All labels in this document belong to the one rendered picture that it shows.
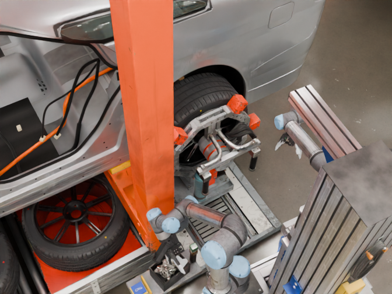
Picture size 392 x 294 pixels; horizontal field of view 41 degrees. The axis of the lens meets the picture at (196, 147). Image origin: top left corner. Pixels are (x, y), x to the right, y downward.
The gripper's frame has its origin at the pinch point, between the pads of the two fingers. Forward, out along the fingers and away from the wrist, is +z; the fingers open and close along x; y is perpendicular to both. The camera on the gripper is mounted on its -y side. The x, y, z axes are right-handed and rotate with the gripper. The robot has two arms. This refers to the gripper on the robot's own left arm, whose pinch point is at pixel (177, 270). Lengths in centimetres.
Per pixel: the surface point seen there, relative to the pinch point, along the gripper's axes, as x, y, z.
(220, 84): 35, 84, -64
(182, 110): 32, 53, -63
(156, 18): -71, 11, -124
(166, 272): 31.3, 2.7, 16.1
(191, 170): 59, 55, -17
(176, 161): 42, 41, -34
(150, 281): 42.9, -5.5, 21.3
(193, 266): 36.3, 20.3, 26.7
